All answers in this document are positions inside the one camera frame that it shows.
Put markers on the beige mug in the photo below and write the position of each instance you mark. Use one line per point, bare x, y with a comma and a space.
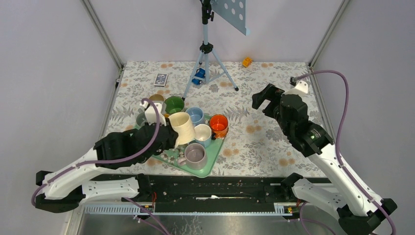
157, 97

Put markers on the cream ribbed mug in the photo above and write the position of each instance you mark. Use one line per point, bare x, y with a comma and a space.
182, 124

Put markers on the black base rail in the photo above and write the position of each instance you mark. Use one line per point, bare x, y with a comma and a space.
184, 194

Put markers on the lilac mug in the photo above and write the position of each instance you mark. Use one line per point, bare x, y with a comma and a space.
195, 157

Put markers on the cream mug green inside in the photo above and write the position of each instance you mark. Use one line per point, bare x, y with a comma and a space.
174, 104

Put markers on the orange toy block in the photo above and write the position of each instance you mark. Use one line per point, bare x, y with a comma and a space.
247, 62

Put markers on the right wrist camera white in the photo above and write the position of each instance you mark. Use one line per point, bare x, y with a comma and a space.
301, 89

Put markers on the perforated blue calibration plate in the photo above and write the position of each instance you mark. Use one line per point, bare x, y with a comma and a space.
232, 11

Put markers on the grey blue mug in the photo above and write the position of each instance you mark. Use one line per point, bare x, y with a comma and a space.
141, 119

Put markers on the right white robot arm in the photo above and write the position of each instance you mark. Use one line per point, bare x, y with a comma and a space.
357, 208

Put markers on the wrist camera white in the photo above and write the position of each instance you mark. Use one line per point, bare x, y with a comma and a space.
301, 89
151, 113

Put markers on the light blue ribbed mug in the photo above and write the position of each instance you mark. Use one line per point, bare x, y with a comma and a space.
196, 115

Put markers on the blue tripod stand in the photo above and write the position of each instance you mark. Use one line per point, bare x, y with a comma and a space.
206, 49

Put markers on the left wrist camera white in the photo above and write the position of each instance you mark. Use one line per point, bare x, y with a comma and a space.
151, 113

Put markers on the light blue faceted mug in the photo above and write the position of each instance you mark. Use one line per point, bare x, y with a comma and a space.
203, 135

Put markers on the playing card deck box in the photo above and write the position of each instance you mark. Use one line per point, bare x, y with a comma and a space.
161, 80

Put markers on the orange mug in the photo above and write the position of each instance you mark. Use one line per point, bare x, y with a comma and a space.
219, 125

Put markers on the blue toy car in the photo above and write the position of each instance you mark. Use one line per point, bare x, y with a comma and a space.
199, 76

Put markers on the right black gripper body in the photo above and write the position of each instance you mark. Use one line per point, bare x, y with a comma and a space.
282, 122

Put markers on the floral tablecloth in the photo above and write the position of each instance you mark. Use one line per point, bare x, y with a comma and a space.
254, 145

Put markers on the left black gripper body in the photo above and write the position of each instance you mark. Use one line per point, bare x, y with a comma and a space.
169, 142

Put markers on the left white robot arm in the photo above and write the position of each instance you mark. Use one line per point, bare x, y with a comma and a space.
66, 189

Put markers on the green floral tray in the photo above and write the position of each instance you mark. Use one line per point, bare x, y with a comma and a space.
166, 162

